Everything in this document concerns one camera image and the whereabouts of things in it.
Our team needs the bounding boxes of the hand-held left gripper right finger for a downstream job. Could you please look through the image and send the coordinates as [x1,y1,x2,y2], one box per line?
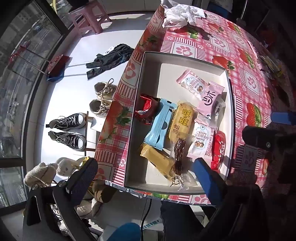
[194,158,278,241]

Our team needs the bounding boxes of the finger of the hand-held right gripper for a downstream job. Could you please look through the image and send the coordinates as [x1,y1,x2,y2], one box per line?
[271,112,296,125]
[242,126,281,151]

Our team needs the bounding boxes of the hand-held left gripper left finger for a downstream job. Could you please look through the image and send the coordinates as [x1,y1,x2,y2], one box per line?
[23,158,99,241]

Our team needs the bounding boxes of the long red snack packet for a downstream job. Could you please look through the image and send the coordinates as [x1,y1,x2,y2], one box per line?
[210,130,226,171]

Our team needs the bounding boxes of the clear packet with brown date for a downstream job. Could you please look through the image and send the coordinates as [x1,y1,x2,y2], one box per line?
[166,138,192,188]

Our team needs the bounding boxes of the pink white cookie packet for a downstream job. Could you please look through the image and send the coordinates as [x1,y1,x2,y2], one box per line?
[187,117,216,158]
[176,70,210,100]

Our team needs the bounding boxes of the mustard yellow snack packet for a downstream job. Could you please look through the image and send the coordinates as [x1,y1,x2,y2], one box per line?
[140,144,176,181]

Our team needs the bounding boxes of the plain pink snack packet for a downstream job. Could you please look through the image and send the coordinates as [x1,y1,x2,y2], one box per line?
[196,81,225,120]

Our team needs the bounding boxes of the yellow printed snack packet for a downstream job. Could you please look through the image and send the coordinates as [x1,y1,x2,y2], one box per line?
[168,100,197,141]

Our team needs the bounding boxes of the light blue snack packet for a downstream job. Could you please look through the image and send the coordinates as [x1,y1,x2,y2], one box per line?
[144,98,178,151]

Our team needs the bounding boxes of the red foil snack packet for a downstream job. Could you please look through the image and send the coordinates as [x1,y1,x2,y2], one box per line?
[134,93,161,126]

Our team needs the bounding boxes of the white cardboard box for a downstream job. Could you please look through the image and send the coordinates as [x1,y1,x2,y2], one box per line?
[124,51,234,194]

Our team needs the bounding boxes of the white plush rabbit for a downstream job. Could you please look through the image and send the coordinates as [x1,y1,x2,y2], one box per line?
[57,157,86,176]

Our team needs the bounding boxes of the beige plush bear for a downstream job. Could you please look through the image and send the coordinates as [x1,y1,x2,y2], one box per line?
[24,162,57,188]

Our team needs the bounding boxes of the yellow green packet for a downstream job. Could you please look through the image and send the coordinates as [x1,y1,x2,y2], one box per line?
[259,55,285,79]

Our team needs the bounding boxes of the blue round object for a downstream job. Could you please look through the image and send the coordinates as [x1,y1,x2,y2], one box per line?
[107,222,141,241]

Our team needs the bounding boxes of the beige sneaker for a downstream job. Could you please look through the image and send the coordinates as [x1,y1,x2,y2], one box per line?
[94,79,117,100]
[90,99,112,116]

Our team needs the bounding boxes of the white power strip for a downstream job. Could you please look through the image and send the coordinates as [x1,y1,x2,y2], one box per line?
[141,220,160,230]

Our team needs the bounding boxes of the red dustpan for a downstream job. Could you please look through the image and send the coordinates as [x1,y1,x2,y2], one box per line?
[10,45,70,82]

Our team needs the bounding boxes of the pink checkered strawberry tablecloth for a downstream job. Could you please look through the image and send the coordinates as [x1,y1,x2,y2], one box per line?
[95,5,296,205]

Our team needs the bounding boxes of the dark clothing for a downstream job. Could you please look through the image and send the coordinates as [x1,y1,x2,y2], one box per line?
[86,44,135,80]

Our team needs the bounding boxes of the crumpled white plastic bag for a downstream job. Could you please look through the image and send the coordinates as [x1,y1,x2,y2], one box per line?
[161,0,207,29]

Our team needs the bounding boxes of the pink plastic stool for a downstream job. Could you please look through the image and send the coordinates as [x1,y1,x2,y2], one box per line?
[69,6,111,37]

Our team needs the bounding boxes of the black cable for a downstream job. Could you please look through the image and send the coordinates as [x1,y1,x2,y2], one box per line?
[142,199,152,233]

